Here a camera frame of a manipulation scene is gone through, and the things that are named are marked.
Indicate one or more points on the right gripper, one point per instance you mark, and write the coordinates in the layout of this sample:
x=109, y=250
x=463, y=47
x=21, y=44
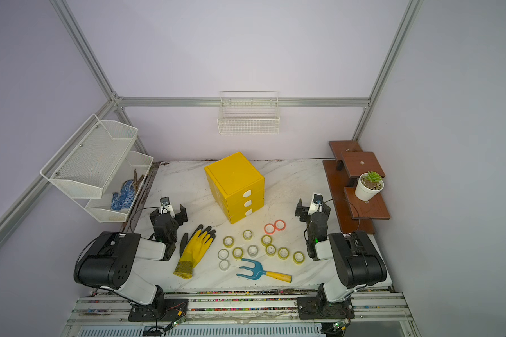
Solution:
x=303, y=210

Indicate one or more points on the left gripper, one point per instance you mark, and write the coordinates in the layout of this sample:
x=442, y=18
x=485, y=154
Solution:
x=181, y=216

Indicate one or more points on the red tape roll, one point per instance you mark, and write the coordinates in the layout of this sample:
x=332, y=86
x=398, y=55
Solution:
x=280, y=225
x=269, y=229

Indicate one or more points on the yellow drawer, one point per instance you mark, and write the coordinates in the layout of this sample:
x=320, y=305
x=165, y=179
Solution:
x=248, y=203
x=248, y=212
x=253, y=191

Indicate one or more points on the yellow top drawer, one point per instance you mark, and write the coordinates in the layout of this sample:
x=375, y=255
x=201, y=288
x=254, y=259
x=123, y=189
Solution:
x=253, y=191

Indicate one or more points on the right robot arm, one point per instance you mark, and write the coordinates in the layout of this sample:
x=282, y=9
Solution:
x=357, y=262

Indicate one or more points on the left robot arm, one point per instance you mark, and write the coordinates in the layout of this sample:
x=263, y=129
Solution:
x=109, y=259

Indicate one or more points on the clear tape roll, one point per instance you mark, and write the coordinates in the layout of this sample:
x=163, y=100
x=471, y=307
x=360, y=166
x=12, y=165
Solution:
x=223, y=254
x=224, y=265
x=252, y=251

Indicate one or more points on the yellow bottom drawer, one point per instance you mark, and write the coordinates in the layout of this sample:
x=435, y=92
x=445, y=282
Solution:
x=248, y=212

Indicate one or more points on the yellow drawer cabinet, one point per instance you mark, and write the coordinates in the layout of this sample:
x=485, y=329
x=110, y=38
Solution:
x=230, y=174

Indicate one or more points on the yellow black work glove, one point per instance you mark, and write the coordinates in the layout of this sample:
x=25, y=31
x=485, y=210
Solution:
x=197, y=246

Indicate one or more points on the blue item in rack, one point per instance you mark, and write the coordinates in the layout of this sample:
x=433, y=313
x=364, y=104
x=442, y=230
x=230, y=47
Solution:
x=125, y=197

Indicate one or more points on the brown wooden step shelf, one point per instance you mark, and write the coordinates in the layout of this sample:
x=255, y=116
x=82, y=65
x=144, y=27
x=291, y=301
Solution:
x=342, y=173

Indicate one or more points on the white potted succulent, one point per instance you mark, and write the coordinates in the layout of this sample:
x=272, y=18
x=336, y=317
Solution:
x=369, y=184

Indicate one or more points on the blue garden fork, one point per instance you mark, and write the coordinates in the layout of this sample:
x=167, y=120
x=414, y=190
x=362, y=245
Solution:
x=257, y=271

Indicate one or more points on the white mesh two-tier rack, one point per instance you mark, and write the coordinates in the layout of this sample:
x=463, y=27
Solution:
x=95, y=163

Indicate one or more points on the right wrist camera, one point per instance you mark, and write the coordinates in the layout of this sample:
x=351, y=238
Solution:
x=316, y=204

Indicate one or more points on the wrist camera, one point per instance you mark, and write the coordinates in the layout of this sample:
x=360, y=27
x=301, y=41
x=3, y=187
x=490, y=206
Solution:
x=166, y=207
x=316, y=204

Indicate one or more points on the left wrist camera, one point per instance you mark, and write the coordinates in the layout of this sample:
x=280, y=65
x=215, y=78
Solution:
x=166, y=207

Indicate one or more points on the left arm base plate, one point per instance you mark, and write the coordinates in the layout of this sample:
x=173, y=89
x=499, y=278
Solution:
x=167, y=311

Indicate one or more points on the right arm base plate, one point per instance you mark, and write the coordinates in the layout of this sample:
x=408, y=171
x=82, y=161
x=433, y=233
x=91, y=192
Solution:
x=311, y=308

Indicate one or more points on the aluminium frame rail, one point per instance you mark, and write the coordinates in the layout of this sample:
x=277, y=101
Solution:
x=215, y=102

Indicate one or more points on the white wire wall basket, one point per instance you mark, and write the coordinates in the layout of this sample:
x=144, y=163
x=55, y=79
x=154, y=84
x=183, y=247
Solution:
x=248, y=119

